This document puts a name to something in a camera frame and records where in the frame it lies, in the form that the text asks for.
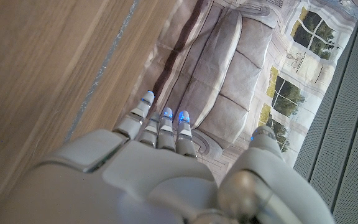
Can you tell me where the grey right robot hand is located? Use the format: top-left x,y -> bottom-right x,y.
0,90 -> 337,224

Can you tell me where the grey tape outline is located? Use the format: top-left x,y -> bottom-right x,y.
64,0 -> 141,141

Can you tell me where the printed living room backdrop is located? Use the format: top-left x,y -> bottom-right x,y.
116,0 -> 358,184

